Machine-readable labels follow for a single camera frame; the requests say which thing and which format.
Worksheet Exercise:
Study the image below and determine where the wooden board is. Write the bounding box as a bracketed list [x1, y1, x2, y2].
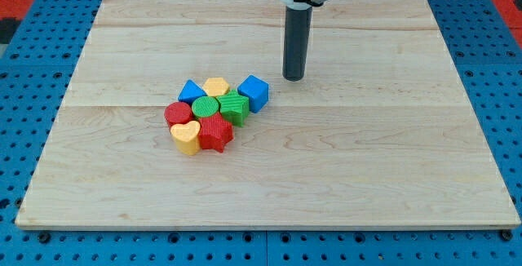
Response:
[15, 0, 520, 231]

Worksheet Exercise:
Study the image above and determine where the green circle block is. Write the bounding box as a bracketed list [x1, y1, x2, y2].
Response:
[192, 96, 219, 119]

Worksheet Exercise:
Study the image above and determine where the yellow heart block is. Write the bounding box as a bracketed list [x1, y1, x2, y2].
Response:
[170, 121, 201, 156]

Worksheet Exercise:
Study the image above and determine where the red star block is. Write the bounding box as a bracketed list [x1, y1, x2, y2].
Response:
[198, 113, 233, 153]

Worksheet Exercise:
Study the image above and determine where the blue cube block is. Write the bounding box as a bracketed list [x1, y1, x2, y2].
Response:
[237, 75, 269, 113]

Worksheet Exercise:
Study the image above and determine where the blue triangle block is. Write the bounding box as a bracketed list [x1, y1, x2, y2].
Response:
[178, 79, 206, 105]

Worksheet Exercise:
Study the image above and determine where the green star block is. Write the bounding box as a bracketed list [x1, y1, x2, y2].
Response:
[216, 90, 250, 127]

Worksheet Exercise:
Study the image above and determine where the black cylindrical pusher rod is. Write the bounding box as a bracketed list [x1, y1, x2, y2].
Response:
[282, 7, 312, 82]

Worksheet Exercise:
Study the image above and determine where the red circle block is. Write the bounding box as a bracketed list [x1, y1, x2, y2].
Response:
[164, 101, 194, 127]

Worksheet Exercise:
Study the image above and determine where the yellow hexagon block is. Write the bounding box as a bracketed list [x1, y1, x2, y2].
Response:
[202, 77, 230, 97]

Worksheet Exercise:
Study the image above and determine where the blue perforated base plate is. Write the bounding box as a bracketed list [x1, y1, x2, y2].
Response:
[1, 0, 521, 265]

